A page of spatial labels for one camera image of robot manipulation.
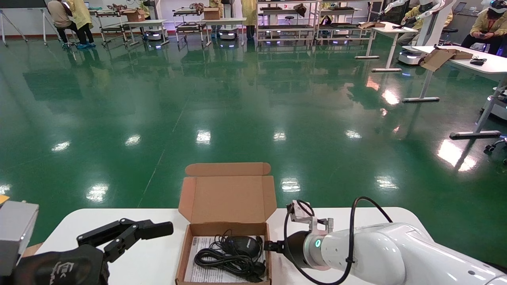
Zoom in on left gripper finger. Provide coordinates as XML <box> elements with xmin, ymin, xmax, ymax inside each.
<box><xmin>76</xmin><ymin>218</ymin><xmax>174</xmax><ymax>263</ymax></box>

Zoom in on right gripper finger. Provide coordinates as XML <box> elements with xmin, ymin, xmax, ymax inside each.
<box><xmin>264</xmin><ymin>240</ymin><xmax>286</xmax><ymax>254</ymax></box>

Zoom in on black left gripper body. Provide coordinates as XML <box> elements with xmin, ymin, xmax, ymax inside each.
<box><xmin>10</xmin><ymin>244</ymin><xmax>111</xmax><ymax>285</ymax></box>

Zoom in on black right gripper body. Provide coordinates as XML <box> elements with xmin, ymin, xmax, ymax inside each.
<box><xmin>284</xmin><ymin>231</ymin><xmax>315</xmax><ymax>270</ymax></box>

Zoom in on brown cardboard storage box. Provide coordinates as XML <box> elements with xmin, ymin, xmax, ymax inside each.
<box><xmin>175</xmin><ymin>162</ymin><xmax>278</xmax><ymax>285</ymax></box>

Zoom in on small open cardboard box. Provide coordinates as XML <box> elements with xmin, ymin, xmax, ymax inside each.
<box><xmin>420</xmin><ymin>47</ymin><xmax>474</xmax><ymax>72</ymax></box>

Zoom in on black computer mouse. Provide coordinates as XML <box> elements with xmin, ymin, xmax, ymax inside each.
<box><xmin>225</xmin><ymin>236</ymin><xmax>263</xmax><ymax>257</ymax></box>

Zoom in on brown cardboard piece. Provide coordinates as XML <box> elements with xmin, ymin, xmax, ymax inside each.
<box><xmin>22</xmin><ymin>243</ymin><xmax>43</xmax><ymax>258</ymax></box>

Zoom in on printed white paper manual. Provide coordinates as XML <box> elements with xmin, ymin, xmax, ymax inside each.
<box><xmin>184</xmin><ymin>236</ymin><xmax>267</xmax><ymax>283</ymax></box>

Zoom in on metal trolley cart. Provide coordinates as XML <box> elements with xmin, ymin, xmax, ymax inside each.
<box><xmin>94</xmin><ymin>8</ymin><xmax>130</xmax><ymax>48</ymax></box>
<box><xmin>173</xmin><ymin>6</ymin><xmax>207</xmax><ymax>47</ymax></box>

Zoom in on white work table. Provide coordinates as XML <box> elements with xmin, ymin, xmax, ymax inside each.
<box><xmin>124</xmin><ymin>19</ymin><xmax>170</xmax><ymax>47</ymax></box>
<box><xmin>200</xmin><ymin>18</ymin><xmax>247</xmax><ymax>47</ymax></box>

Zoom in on white metal shelf rack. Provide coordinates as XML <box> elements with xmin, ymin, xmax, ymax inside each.
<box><xmin>315</xmin><ymin>0</ymin><xmax>375</xmax><ymax>42</ymax></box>
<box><xmin>256</xmin><ymin>0</ymin><xmax>318</xmax><ymax>43</ymax></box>

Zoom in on person in long yellow coat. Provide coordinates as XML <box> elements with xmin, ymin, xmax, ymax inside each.
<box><xmin>67</xmin><ymin>0</ymin><xmax>96</xmax><ymax>49</ymax></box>

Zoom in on office chair wheel base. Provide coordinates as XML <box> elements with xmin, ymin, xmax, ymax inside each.
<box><xmin>485</xmin><ymin>137</ymin><xmax>507</xmax><ymax>165</ymax></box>

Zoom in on standing person in yellow coat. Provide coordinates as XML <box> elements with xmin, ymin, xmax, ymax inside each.
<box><xmin>240</xmin><ymin>0</ymin><xmax>258</xmax><ymax>40</ymax></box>

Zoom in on person in beige top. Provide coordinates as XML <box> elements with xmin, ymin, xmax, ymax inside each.
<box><xmin>47</xmin><ymin>0</ymin><xmax>78</xmax><ymax>45</ymax></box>

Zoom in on white table with T-foot legs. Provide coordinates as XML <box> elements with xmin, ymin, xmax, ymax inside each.
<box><xmin>355</xmin><ymin>22</ymin><xmax>419</xmax><ymax>72</ymax></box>
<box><xmin>402</xmin><ymin>46</ymin><xmax>507</xmax><ymax>139</ymax></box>

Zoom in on metal easel stand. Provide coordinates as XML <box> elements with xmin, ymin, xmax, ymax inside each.
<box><xmin>0</xmin><ymin>9</ymin><xmax>48</xmax><ymax>47</ymax></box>

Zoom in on white wheeled robot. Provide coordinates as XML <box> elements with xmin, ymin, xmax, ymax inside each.
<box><xmin>379</xmin><ymin>0</ymin><xmax>457</xmax><ymax>66</ymax></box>

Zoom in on seated person in yellow coat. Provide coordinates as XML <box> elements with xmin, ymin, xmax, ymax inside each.
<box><xmin>397</xmin><ymin>3</ymin><xmax>454</xmax><ymax>46</ymax></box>

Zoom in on seated person with white cap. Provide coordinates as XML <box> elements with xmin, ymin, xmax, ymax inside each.
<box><xmin>461</xmin><ymin>0</ymin><xmax>507</xmax><ymax>55</ymax></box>

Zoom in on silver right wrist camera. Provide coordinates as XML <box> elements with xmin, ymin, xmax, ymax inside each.
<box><xmin>286</xmin><ymin>200</ymin><xmax>334</xmax><ymax>235</ymax></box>

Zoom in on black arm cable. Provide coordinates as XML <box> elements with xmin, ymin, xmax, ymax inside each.
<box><xmin>283</xmin><ymin>196</ymin><xmax>393</xmax><ymax>285</ymax></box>

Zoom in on black mouse cable with USB plug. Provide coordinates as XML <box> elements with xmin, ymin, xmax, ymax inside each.
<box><xmin>194</xmin><ymin>230</ymin><xmax>267</xmax><ymax>282</ymax></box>

